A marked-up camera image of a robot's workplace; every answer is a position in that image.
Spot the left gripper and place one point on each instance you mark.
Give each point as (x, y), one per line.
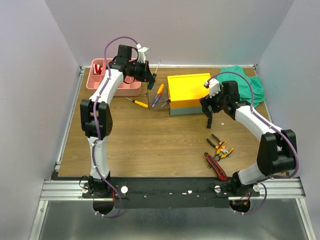
(145, 74)

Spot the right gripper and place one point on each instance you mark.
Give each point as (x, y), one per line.
(208, 105)

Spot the blue handled screwdriver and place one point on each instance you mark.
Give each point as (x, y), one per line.
(156, 100)

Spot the small yellow screwdriver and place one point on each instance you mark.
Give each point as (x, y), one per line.
(166, 102)

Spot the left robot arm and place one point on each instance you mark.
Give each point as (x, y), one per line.
(95, 114)

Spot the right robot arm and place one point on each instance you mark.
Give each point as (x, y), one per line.
(277, 152)

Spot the yellow and grey drawer box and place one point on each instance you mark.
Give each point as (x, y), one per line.
(185, 92)

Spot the yellow screwdriver on table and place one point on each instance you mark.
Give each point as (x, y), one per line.
(139, 103)

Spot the black orange pliers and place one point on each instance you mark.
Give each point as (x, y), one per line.
(218, 143)

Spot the green cloth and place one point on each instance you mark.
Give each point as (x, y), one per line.
(243, 87)

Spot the red white striped item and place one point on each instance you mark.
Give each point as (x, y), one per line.
(97, 69)

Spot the red black utility knife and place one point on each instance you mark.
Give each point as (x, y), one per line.
(213, 163)

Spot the black ribbed tool handle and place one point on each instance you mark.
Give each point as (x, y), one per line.
(209, 121)

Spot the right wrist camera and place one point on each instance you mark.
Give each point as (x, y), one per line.
(214, 87)

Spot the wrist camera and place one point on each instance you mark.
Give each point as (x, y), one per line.
(214, 87)
(142, 53)

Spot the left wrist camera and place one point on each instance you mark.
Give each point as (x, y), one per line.
(142, 53)

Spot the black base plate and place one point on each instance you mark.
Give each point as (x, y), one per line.
(166, 193)

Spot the aluminium rail frame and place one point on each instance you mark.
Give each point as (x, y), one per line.
(278, 188)

